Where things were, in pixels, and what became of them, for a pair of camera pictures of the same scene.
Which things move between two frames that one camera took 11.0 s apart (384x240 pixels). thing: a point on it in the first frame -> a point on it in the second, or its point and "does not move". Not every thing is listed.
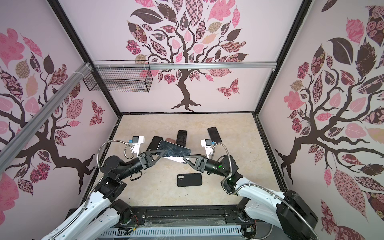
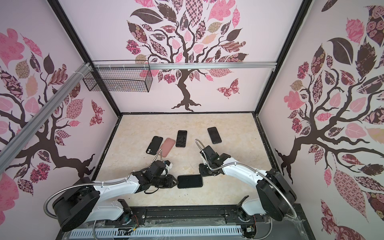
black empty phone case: x=154 y=143 does not move
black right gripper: x=201 y=165 -> x=202 y=171
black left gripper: x=146 y=162 -> x=170 y=183
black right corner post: x=285 y=52 does not move
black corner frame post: x=74 y=36 does not move
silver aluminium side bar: x=13 y=145 does not move
